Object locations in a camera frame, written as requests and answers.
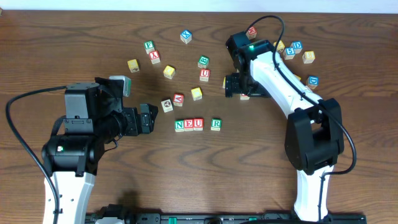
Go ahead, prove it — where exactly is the blue X block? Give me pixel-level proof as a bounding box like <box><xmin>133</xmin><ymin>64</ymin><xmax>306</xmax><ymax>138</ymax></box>
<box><xmin>180</xmin><ymin>30</ymin><xmax>192</xmax><ymax>44</ymax></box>

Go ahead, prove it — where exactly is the red Y block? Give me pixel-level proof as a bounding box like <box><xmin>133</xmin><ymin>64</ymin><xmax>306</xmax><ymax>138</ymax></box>
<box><xmin>149</xmin><ymin>50</ymin><xmax>160</xmax><ymax>64</ymax></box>

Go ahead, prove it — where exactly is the green R block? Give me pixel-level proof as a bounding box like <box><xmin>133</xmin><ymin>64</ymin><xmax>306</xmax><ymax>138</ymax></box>
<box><xmin>211</xmin><ymin>119</ymin><xmax>222</xmax><ymax>131</ymax></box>

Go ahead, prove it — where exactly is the green F block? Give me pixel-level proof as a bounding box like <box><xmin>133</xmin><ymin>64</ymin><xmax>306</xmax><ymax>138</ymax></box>
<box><xmin>144</xmin><ymin>40</ymin><xmax>155</xmax><ymax>54</ymax></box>

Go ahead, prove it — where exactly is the blue D block lower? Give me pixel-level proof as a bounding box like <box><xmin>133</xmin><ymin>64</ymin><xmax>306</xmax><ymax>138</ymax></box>
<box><xmin>306</xmin><ymin>76</ymin><xmax>319</xmax><ymax>90</ymax></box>

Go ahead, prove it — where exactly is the red block top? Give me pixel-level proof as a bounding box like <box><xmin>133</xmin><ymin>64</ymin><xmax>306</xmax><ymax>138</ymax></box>
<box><xmin>246</xmin><ymin>26</ymin><xmax>257</xmax><ymax>40</ymax></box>

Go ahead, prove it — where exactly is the red E block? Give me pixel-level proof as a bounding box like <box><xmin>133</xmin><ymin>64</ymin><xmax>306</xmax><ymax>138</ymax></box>
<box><xmin>183</xmin><ymin>119</ymin><xmax>194</xmax><ymax>131</ymax></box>

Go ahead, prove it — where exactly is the green B block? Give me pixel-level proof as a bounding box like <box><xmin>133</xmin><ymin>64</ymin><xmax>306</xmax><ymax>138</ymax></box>
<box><xmin>197</xmin><ymin>55</ymin><xmax>210</xmax><ymax>69</ymax></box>

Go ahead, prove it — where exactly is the blue D block upper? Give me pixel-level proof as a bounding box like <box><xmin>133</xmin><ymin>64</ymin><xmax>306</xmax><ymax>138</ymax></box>
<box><xmin>290</xmin><ymin>41</ymin><xmax>303</xmax><ymax>54</ymax></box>

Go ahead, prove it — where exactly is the blue d block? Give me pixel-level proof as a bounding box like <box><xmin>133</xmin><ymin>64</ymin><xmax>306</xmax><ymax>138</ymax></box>
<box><xmin>290</xmin><ymin>41</ymin><xmax>303</xmax><ymax>54</ymax></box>
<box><xmin>306</xmin><ymin>76</ymin><xmax>319</xmax><ymax>90</ymax></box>

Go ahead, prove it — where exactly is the yellow block top right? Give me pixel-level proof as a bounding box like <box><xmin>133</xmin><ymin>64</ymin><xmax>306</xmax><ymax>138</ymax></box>
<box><xmin>273</xmin><ymin>40</ymin><xmax>285</xmax><ymax>53</ymax></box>

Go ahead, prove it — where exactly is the yellow block far left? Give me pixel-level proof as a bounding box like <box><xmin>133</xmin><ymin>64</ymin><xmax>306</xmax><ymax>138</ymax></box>
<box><xmin>127</xmin><ymin>59</ymin><xmax>139</xmax><ymax>73</ymax></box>

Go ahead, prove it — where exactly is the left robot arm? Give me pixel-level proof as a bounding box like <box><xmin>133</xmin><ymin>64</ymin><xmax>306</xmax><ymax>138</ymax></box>
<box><xmin>42</xmin><ymin>76</ymin><xmax>159</xmax><ymax>223</ymax></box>

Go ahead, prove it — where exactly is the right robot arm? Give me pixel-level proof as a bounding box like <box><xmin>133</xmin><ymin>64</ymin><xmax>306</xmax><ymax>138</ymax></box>
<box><xmin>225</xmin><ymin>32</ymin><xmax>344</xmax><ymax>222</ymax></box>

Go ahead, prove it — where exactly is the white soccer ball block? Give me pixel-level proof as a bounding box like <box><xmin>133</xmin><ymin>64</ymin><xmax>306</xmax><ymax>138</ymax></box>
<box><xmin>161</xmin><ymin>99</ymin><xmax>174</xmax><ymax>113</ymax></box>

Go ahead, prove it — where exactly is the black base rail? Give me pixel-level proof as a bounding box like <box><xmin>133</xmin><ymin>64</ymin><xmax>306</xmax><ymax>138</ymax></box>
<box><xmin>85</xmin><ymin>212</ymin><xmax>367</xmax><ymax>224</ymax></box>

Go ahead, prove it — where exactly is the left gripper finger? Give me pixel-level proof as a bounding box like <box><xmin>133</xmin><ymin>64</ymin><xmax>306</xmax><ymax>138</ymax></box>
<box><xmin>147</xmin><ymin>104</ymin><xmax>159</xmax><ymax>123</ymax></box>
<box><xmin>140</xmin><ymin>104</ymin><xmax>154</xmax><ymax>134</ymax></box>

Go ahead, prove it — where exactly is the red u block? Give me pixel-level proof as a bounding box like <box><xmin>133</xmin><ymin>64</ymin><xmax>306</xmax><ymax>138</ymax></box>
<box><xmin>193</xmin><ymin>118</ymin><xmax>204</xmax><ymax>131</ymax></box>
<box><xmin>200</xmin><ymin>68</ymin><xmax>211</xmax><ymax>82</ymax></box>

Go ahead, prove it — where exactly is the red I block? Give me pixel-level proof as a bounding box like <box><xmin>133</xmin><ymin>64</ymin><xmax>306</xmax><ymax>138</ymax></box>
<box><xmin>240</xmin><ymin>94</ymin><xmax>250</xmax><ymax>100</ymax></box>

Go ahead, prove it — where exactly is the red A block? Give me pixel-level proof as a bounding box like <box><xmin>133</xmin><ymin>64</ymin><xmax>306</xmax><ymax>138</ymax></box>
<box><xmin>173</xmin><ymin>93</ymin><xmax>184</xmax><ymax>106</ymax></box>

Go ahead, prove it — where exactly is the yellow O block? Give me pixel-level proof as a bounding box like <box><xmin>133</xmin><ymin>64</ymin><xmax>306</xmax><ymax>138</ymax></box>
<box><xmin>164</xmin><ymin>65</ymin><xmax>175</xmax><ymax>79</ymax></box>

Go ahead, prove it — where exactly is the yellow block beside E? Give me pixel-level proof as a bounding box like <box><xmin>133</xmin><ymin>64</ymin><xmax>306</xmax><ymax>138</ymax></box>
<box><xmin>191</xmin><ymin>87</ymin><xmax>203</xmax><ymax>101</ymax></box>

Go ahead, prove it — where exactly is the blue 5 block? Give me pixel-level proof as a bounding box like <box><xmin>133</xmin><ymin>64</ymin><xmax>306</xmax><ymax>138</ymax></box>
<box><xmin>283</xmin><ymin>47</ymin><xmax>295</xmax><ymax>60</ymax></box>

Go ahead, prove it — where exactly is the green N block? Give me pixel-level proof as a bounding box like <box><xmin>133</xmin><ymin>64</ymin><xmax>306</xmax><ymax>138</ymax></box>
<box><xmin>174</xmin><ymin>120</ymin><xmax>185</xmax><ymax>133</ymax></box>

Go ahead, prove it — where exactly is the yellow 8 block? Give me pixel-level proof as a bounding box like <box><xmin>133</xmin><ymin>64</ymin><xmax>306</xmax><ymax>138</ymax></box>
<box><xmin>302</xmin><ymin>51</ymin><xmax>315</xmax><ymax>64</ymax></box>

